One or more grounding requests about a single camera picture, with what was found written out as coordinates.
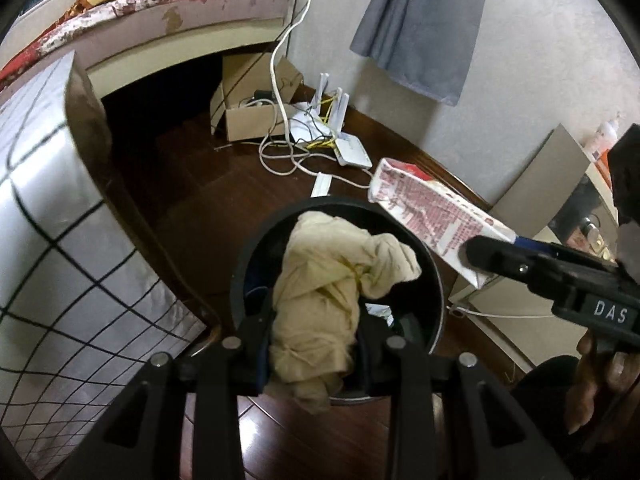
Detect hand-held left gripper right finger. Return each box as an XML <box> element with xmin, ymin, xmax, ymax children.
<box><xmin>357</xmin><ymin>312</ymin><xmax>576</xmax><ymax>480</ymax></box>

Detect black trash bin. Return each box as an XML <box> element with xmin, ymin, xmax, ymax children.
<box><xmin>229</xmin><ymin>197</ymin><xmax>446</xmax><ymax>407</ymax></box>

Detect thin white cable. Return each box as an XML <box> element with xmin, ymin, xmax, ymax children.
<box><xmin>446</xmin><ymin>304</ymin><xmax>557</xmax><ymax>322</ymax></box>

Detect flat white modem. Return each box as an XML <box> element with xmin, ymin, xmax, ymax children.
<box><xmin>332</xmin><ymin>132</ymin><xmax>374</xmax><ymax>167</ymax></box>

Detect red patterned blanket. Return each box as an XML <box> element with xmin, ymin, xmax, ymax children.
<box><xmin>0</xmin><ymin>0</ymin><xmax>168</xmax><ymax>86</ymax></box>

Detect hanging grey cloth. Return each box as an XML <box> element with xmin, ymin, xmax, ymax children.
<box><xmin>350</xmin><ymin>0</ymin><xmax>493</xmax><ymax>107</ymax></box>

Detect dark safe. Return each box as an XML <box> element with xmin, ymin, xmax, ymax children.
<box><xmin>547</xmin><ymin>175</ymin><xmax>623</xmax><ymax>267</ymax></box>

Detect cardboard box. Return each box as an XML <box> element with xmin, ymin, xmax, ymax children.
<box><xmin>210</xmin><ymin>52</ymin><xmax>305</xmax><ymax>142</ymax></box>

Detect white cabinet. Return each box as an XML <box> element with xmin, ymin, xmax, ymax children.
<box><xmin>449</xmin><ymin>160</ymin><xmax>623</xmax><ymax>377</ymax></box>

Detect person's right hand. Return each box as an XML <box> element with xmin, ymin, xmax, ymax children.
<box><xmin>567</xmin><ymin>332</ymin><xmax>640</xmax><ymax>436</ymax></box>

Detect bed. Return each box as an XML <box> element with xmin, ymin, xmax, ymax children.
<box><xmin>0</xmin><ymin>0</ymin><xmax>294</xmax><ymax>100</ymax></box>

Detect yellow cable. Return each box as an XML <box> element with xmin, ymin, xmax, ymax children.
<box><xmin>305</xmin><ymin>94</ymin><xmax>337</xmax><ymax>150</ymax></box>

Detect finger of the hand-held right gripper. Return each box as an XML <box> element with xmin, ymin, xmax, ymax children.
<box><xmin>512</xmin><ymin>235</ymin><xmax>622</xmax><ymax>275</ymax></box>
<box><xmin>459</xmin><ymin>236</ymin><xmax>593</xmax><ymax>307</ymax></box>

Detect white router with antennas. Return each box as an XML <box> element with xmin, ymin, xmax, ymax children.
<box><xmin>290</xmin><ymin>72</ymin><xmax>351</xmax><ymax>145</ymax></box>

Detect white and orange bottle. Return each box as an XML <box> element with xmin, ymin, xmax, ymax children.
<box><xmin>582</xmin><ymin>111</ymin><xmax>627</xmax><ymax>164</ymax></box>

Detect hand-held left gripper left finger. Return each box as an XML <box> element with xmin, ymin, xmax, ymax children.
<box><xmin>52</xmin><ymin>302</ymin><xmax>278</xmax><ymax>480</ymax></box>

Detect thick white cable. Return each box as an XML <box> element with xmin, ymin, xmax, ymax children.
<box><xmin>259</xmin><ymin>0</ymin><xmax>321</xmax><ymax>177</ymax></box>

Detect beige cloth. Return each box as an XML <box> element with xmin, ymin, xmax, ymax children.
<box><xmin>269</xmin><ymin>211</ymin><xmax>423</xmax><ymax>415</ymax></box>

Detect floral bedsheet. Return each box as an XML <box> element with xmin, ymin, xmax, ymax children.
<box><xmin>30</xmin><ymin>0</ymin><xmax>293</xmax><ymax>58</ymax></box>

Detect red and white carton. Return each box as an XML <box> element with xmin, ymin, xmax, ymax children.
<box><xmin>367</xmin><ymin>157</ymin><xmax>518</xmax><ymax>291</ymax></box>

